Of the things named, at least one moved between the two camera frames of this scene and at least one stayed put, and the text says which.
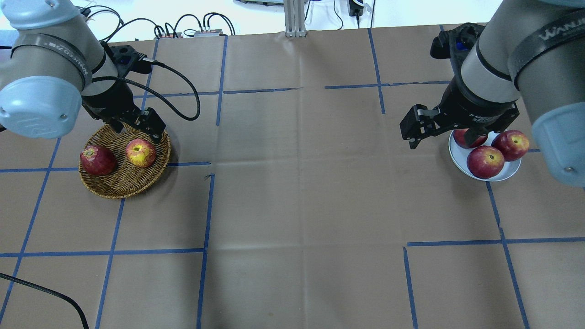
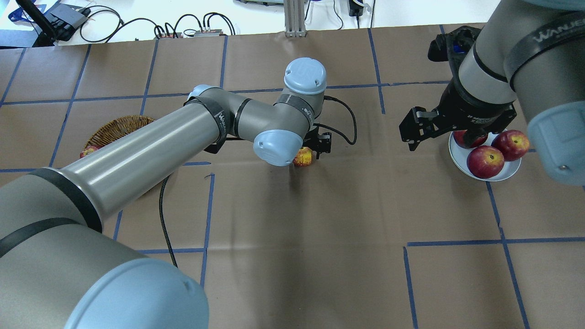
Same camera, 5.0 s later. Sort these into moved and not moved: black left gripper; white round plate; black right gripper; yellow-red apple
Moved: yellow-red apple; black left gripper
Not moved: black right gripper; white round plate
